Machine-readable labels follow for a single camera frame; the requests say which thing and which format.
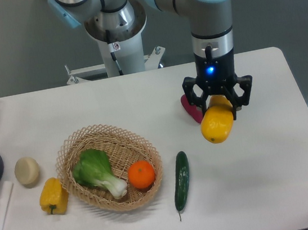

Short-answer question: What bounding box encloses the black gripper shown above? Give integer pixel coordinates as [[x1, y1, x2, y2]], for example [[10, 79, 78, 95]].
[[177, 47, 258, 128]]

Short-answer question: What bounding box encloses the yellow mango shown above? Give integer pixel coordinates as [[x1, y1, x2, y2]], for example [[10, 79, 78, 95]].
[[200, 95, 234, 144]]

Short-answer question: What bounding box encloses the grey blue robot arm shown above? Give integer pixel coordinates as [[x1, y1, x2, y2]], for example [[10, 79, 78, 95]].
[[48, 0, 252, 122]]

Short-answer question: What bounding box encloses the purple sweet potato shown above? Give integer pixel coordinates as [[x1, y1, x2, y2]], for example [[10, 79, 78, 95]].
[[180, 94, 203, 124]]

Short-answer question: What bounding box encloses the green cucumber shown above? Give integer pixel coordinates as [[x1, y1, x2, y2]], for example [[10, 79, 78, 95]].
[[174, 151, 190, 220]]

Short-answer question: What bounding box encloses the woven wicker basket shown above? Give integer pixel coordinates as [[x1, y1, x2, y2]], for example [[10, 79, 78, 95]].
[[56, 124, 163, 212]]

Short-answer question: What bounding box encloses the orange fruit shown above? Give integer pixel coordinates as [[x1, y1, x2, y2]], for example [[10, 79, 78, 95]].
[[128, 160, 156, 189]]

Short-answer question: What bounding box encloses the green bok choy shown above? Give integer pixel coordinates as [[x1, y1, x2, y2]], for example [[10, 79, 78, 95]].
[[73, 148, 128, 199]]

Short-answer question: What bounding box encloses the yellow bell pepper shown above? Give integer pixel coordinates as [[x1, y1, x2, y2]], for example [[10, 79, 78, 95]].
[[39, 178, 69, 215]]

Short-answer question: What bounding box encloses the beige round potato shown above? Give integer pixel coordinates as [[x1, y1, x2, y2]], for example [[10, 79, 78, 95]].
[[14, 156, 40, 188]]

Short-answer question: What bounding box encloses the white daikon radish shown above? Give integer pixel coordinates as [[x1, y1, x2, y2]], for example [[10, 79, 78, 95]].
[[0, 181, 13, 230]]

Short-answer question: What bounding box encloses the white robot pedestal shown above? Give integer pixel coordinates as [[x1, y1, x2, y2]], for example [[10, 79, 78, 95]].
[[65, 0, 166, 85]]

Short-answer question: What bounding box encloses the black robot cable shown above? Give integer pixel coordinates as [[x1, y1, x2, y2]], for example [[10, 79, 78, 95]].
[[104, 28, 125, 78]]

